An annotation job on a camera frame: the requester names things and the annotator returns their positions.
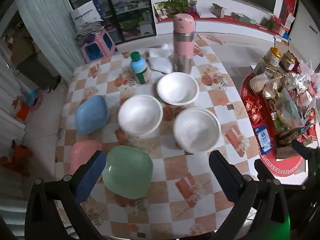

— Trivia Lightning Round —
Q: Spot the pink square plate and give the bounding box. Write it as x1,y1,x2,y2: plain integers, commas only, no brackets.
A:
70,139,102,174

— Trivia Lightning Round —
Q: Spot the green square plate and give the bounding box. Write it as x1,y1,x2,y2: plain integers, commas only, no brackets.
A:
102,146,153,199

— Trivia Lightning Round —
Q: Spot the white bowl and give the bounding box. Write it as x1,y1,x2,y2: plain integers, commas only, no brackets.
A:
157,72,200,106
118,94,163,137
173,107,221,154

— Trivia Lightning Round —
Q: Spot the blue square plate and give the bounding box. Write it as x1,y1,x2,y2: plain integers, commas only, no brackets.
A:
75,95,109,135

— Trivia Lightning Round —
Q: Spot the brown box with lettering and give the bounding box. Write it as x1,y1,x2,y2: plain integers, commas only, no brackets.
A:
276,146,299,161

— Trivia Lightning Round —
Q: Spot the blue wet wipes pack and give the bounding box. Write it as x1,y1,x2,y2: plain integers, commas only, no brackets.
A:
254,125,272,155

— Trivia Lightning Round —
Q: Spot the red small stool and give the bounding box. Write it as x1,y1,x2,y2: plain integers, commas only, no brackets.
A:
1,140,33,177

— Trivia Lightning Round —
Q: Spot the red round tray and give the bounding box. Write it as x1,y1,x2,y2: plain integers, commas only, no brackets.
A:
240,73,311,178

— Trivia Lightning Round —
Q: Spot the white foam wrapped fruit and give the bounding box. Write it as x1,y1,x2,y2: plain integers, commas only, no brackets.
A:
249,73,268,93

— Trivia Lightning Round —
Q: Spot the orange bucket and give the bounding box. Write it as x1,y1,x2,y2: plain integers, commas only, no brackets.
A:
12,99,30,123

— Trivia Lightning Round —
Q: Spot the checkered patterned tablecloth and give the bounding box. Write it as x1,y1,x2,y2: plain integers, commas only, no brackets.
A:
55,39,259,239

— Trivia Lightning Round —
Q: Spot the gold lid glass jar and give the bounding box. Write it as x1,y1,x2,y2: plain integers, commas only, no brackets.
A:
264,47,281,67

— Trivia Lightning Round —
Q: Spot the green cap drink bottle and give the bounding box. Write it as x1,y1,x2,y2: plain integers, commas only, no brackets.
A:
130,51,149,85

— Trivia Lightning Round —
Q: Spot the pink plastic stool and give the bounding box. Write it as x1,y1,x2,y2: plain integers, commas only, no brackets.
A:
81,29,118,63

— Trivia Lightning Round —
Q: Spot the white folded cloth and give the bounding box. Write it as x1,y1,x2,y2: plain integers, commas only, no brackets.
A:
147,43,173,74

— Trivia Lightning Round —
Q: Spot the pink steel thermos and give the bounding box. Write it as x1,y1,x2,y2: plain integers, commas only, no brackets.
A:
173,14,195,74

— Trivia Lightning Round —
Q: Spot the white printed bag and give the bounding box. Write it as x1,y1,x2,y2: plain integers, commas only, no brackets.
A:
70,0,103,30

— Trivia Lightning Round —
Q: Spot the glass door cabinet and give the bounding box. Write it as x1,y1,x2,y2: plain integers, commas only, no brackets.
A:
68,0,156,44

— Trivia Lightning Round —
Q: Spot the potted green plant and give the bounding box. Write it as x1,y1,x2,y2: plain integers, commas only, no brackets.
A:
164,0,190,14

